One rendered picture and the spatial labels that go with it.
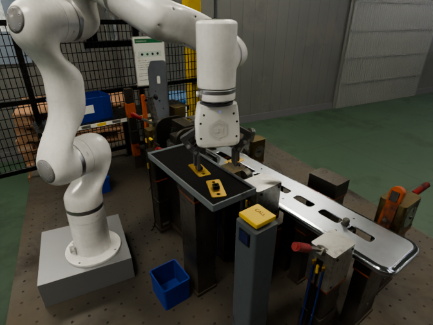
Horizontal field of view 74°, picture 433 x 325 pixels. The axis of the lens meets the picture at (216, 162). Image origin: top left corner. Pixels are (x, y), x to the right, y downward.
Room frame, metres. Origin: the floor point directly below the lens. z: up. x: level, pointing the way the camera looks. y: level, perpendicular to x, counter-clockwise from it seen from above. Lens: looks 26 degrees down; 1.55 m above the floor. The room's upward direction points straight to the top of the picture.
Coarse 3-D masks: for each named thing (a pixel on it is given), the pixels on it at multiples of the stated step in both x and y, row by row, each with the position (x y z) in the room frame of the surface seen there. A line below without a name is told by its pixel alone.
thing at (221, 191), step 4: (212, 180) 0.68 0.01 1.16; (216, 180) 0.68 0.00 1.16; (208, 184) 0.66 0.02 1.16; (212, 184) 0.64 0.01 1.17; (216, 184) 0.64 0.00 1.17; (220, 184) 0.66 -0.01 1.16; (208, 188) 0.64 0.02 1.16; (212, 188) 0.64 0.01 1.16; (216, 188) 0.63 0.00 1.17; (220, 188) 0.64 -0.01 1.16; (212, 192) 0.62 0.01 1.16; (216, 192) 0.62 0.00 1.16; (220, 192) 0.62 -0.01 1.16; (224, 192) 0.62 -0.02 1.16; (212, 196) 0.60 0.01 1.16; (216, 196) 0.60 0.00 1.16; (220, 196) 0.60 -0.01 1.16; (224, 196) 0.60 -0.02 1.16
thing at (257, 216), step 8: (248, 208) 0.55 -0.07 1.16; (256, 208) 0.55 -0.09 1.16; (264, 208) 0.55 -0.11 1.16; (240, 216) 0.53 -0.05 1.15; (248, 216) 0.52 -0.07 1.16; (256, 216) 0.52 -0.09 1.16; (264, 216) 0.52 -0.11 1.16; (272, 216) 0.52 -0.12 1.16; (256, 224) 0.50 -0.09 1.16; (264, 224) 0.51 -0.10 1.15
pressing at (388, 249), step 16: (224, 160) 1.14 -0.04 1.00; (272, 176) 0.99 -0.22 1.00; (304, 192) 0.88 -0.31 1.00; (288, 208) 0.77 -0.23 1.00; (304, 208) 0.78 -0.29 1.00; (320, 208) 0.78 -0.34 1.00; (336, 208) 0.78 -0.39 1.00; (304, 224) 0.70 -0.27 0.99; (320, 224) 0.70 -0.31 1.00; (336, 224) 0.70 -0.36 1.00; (352, 224) 0.70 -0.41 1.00; (368, 224) 0.70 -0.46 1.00; (352, 240) 0.63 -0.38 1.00; (384, 240) 0.63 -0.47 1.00; (400, 240) 0.63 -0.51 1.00; (352, 256) 0.57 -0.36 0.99; (368, 256) 0.57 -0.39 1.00; (384, 256) 0.57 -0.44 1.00; (400, 256) 0.57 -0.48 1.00; (384, 272) 0.52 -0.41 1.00
